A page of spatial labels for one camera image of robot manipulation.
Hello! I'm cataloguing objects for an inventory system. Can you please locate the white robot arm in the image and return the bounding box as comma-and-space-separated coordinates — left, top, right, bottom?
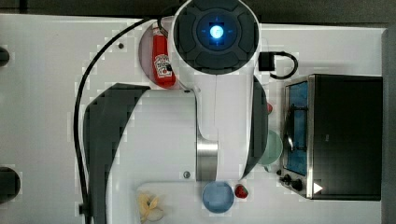
82, 0, 268, 224

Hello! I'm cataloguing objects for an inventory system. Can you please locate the red ketchup bottle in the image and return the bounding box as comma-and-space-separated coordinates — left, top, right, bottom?
151, 22, 176, 88

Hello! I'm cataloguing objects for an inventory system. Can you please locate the red round toy fruit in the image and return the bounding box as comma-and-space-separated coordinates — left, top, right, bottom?
267, 103, 273, 114

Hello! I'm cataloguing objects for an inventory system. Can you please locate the green plate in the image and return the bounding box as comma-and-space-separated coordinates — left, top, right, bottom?
259, 130, 283, 173

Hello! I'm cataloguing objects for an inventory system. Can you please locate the red strawberry toy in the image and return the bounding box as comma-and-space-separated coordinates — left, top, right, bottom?
234, 184, 248, 199

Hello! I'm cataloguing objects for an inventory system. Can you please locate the peeled banana toy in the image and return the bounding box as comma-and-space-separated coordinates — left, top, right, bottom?
137, 193, 164, 224

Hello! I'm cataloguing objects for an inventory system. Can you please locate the black toaster oven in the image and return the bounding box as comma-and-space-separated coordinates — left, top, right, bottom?
276, 74, 383, 201

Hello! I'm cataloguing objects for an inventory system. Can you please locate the black plug with cable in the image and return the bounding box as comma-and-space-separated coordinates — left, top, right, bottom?
258, 51, 299, 80

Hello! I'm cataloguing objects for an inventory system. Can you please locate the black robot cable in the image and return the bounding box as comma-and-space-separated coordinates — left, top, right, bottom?
73, 4, 181, 224

